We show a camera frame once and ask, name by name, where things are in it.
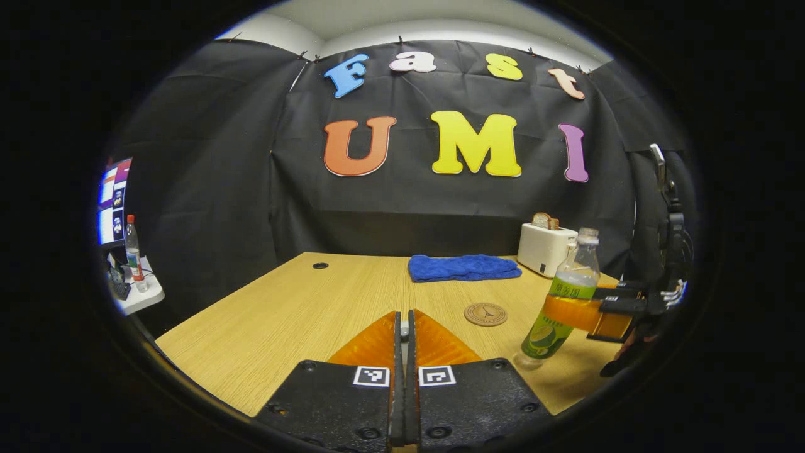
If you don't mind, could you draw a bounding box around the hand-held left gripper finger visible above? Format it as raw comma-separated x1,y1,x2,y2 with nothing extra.
255,310,407,453
406,308,554,453

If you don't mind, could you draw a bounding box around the green label water bottle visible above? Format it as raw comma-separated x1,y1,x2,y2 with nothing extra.
513,228,601,371

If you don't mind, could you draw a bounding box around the round brown coaster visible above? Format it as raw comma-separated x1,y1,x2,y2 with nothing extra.
464,303,508,327

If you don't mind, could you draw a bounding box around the red cap plastic bottle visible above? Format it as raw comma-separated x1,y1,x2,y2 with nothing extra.
124,215,150,293

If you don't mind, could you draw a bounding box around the white toaster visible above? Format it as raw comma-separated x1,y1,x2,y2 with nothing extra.
517,223,578,279

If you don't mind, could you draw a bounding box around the blue towel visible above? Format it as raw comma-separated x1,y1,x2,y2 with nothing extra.
408,254,523,282

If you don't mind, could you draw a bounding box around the black backdrop cloth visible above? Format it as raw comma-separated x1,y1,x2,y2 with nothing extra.
110,39,692,340

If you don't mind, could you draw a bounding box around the white side table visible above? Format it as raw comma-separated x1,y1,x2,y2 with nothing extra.
107,255,165,316

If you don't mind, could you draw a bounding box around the computer monitor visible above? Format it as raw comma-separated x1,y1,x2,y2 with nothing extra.
96,157,134,247

